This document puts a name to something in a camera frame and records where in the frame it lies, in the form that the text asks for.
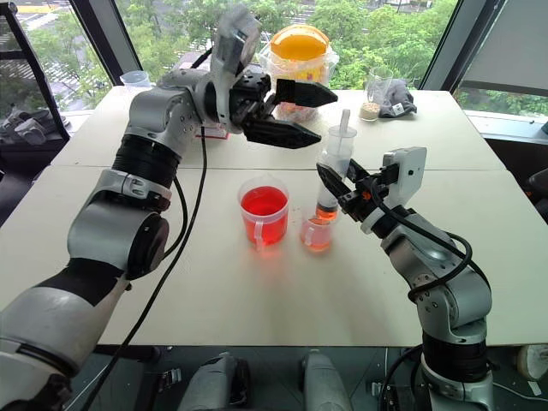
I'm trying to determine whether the black metal rack frame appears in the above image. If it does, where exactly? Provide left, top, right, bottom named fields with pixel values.
left=0, top=1, right=72, bottom=145

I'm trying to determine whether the grey rounded robot leg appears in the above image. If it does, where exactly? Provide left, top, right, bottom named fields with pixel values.
left=176, top=352, right=253, bottom=411
left=301, top=348, right=354, bottom=411

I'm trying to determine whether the black floor cable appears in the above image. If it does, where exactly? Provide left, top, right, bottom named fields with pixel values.
left=379, top=344, right=426, bottom=411

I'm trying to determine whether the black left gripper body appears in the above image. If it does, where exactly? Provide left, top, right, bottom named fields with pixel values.
left=229, top=71, right=279, bottom=128

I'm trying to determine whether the clear glass with grains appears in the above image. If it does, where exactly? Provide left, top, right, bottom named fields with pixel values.
left=358, top=67, right=395, bottom=123

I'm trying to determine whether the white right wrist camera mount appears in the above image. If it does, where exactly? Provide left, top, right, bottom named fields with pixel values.
left=381, top=146, right=428, bottom=207

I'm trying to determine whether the clear plastic syringe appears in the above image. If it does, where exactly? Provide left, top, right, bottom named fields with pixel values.
left=315, top=108, right=359, bottom=224

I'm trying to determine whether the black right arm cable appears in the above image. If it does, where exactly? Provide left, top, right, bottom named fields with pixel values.
left=370, top=177, right=474, bottom=301

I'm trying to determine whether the grey folded cloth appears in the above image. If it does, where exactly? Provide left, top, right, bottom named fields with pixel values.
left=378, top=78, right=418, bottom=119

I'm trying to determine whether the empty clear plastic cup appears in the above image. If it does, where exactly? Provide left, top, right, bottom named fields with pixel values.
left=119, top=69, right=153, bottom=90

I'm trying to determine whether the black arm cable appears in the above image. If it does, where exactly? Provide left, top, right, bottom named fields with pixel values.
left=370, top=177, right=474, bottom=301
left=80, top=123, right=210, bottom=411

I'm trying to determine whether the clear jar with yellow lid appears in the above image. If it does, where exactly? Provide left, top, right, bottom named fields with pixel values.
left=258, top=24, right=340, bottom=122

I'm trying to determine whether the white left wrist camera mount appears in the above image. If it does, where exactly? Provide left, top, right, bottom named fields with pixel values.
left=208, top=11, right=263, bottom=132

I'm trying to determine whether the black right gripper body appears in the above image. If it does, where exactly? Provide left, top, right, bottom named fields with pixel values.
left=337, top=165, right=396, bottom=223

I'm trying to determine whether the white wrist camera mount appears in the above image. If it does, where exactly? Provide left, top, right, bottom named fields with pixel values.
left=208, top=11, right=263, bottom=132
left=381, top=146, right=428, bottom=207

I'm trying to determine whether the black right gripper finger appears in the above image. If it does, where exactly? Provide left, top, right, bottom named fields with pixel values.
left=315, top=162, right=348, bottom=211
left=344, top=158, right=370, bottom=184

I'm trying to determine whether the white round disc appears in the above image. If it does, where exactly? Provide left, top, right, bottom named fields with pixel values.
left=515, top=343, right=548, bottom=381

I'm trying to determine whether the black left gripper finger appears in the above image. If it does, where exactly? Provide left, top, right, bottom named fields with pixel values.
left=242, top=117, right=323, bottom=151
left=275, top=78, right=339, bottom=109

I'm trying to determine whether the small clear measuring cup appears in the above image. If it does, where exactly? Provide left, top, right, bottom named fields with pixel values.
left=299, top=208, right=335, bottom=254

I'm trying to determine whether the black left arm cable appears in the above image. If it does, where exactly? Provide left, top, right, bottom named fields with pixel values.
left=80, top=123, right=210, bottom=411

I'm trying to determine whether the large clear measuring cup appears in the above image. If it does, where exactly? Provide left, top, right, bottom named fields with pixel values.
left=236, top=175, right=291, bottom=249

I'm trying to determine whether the red and white card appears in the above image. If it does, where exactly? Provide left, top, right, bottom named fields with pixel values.
left=194, top=125, right=231, bottom=140

